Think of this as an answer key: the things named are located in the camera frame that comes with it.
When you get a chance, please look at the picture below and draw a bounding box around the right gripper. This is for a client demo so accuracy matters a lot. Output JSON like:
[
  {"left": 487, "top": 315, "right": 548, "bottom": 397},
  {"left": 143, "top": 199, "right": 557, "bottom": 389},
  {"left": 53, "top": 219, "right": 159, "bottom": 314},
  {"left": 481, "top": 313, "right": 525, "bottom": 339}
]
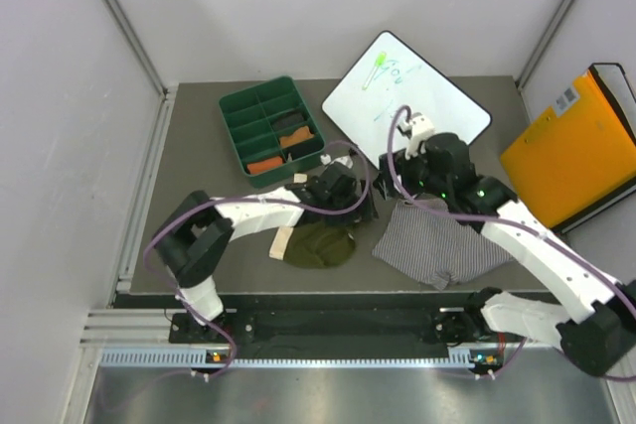
[{"left": 373, "top": 145, "right": 450, "bottom": 203}]

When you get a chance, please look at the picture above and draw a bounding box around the olive green underwear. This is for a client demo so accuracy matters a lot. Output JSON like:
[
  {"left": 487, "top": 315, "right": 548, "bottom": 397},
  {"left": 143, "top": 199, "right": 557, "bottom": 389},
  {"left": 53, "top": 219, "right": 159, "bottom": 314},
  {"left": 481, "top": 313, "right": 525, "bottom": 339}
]
[{"left": 268, "top": 210, "right": 356, "bottom": 270}]

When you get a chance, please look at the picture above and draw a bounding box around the black dotted underwear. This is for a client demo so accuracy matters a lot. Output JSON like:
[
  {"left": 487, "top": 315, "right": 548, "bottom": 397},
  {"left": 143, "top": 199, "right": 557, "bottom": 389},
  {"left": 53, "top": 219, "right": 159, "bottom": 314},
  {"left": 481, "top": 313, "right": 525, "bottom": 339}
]
[{"left": 270, "top": 111, "right": 305, "bottom": 131}]

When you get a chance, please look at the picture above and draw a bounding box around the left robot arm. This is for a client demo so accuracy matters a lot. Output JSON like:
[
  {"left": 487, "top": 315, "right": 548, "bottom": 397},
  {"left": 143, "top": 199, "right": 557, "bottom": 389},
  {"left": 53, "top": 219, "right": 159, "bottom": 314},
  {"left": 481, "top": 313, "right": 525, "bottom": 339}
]
[{"left": 143, "top": 162, "right": 378, "bottom": 342}]

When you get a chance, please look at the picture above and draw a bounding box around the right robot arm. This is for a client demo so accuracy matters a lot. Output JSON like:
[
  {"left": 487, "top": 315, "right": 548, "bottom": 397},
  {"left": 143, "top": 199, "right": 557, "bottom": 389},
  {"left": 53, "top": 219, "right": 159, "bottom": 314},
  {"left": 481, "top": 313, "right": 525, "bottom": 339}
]
[{"left": 379, "top": 133, "right": 635, "bottom": 380}]

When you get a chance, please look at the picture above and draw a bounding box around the grey striped underwear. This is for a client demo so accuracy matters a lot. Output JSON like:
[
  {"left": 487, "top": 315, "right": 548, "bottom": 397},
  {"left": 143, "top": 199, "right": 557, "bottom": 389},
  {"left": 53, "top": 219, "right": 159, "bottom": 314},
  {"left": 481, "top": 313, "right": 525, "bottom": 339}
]
[{"left": 372, "top": 199, "right": 513, "bottom": 290}]

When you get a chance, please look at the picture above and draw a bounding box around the black rolled cloth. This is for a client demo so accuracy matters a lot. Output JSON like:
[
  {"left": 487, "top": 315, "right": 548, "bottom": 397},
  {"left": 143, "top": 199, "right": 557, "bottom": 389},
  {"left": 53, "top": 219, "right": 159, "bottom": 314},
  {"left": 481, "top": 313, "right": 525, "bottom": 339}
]
[{"left": 283, "top": 140, "right": 324, "bottom": 162}]

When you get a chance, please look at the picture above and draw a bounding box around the orange rolled cloth back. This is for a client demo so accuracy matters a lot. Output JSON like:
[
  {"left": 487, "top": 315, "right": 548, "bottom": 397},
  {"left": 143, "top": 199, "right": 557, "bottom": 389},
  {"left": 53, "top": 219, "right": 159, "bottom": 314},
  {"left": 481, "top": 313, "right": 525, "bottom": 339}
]
[{"left": 279, "top": 125, "right": 315, "bottom": 150}]

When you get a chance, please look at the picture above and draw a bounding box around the orange rolled cloth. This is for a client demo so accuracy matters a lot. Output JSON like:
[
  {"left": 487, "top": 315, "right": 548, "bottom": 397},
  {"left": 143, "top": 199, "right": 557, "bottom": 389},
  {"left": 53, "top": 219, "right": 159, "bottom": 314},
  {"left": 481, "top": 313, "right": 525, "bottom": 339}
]
[
  {"left": 279, "top": 125, "right": 315, "bottom": 150},
  {"left": 246, "top": 156, "right": 284, "bottom": 176}
]

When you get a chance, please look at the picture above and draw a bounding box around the white whiteboard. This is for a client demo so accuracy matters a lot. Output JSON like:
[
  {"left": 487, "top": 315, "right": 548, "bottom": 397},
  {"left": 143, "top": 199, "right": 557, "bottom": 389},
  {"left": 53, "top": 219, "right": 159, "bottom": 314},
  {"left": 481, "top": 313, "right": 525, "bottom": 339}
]
[{"left": 322, "top": 31, "right": 492, "bottom": 166}]

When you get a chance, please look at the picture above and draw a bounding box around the orange rolled cloth front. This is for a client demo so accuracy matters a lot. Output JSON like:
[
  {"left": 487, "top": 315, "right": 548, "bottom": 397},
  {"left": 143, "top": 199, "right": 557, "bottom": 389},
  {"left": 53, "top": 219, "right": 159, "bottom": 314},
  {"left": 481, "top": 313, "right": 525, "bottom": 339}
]
[{"left": 246, "top": 156, "right": 284, "bottom": 176}]

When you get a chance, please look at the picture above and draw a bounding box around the orange clipboard folder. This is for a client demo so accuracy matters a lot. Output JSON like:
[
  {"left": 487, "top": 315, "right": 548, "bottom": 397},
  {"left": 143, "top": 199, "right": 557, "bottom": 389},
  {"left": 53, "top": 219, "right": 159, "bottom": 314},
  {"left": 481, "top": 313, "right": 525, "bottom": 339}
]
[{"left": 500, "top": 63, "right": 635, "bottom": 233}]

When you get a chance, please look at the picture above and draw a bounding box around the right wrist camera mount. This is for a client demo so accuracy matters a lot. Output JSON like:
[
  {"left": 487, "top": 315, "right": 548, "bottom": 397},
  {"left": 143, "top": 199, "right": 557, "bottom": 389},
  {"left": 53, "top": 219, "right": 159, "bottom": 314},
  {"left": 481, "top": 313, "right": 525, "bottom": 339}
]
[{"left": 397, "top": 113, "right": 435, "bottom": 160}]

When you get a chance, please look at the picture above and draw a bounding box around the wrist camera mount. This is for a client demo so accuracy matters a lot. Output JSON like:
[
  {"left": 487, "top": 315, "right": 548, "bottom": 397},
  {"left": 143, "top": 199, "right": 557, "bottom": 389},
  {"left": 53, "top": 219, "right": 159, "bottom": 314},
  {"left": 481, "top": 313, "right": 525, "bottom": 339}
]
[
  {"left": 397, "top": 113, "right": 435, "bottom": 160},
  {"left": 320, "top": 154, "right": 354, "bottom": 169}
]

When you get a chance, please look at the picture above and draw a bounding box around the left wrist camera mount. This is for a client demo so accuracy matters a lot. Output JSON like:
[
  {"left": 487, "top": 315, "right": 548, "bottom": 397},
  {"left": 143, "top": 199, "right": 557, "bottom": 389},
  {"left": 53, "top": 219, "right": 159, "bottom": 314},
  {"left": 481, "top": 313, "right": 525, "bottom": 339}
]
[{"left": 320, "top": 154, "right": 354, "bottom": 169}]

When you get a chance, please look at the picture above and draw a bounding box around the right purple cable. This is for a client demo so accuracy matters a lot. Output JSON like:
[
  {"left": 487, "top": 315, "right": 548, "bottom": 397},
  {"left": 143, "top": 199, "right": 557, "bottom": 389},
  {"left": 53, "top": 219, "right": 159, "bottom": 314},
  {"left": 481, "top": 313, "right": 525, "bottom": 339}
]
[{"left": 387, "top": 104, "right": 636, "bottom": 385}]

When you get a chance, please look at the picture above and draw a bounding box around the purple cable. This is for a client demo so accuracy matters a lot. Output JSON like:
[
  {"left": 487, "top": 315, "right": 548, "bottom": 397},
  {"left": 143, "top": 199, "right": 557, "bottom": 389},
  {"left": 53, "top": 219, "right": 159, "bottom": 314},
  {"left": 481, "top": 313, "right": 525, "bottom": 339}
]
[
  {"left": 142, "top": 140, "right": 372, "bottom": 380},
  {"left": 387, "top": 104, "right": 636, "bottom": 385}
]

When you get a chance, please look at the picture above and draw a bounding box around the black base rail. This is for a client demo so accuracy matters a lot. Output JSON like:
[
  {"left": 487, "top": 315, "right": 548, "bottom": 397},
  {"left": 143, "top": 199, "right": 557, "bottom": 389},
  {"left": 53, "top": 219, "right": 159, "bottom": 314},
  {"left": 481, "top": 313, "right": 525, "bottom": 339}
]
[{"left": 169, "top": 292, "right": 518, "bottom": 359}]

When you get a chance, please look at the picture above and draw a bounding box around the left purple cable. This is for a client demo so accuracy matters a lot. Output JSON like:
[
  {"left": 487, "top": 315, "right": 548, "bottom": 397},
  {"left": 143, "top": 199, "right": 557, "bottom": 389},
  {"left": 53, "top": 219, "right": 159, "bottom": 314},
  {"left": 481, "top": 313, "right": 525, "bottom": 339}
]
[{"left": 142, "top": 140, "right": 372, "bottom": 380}]

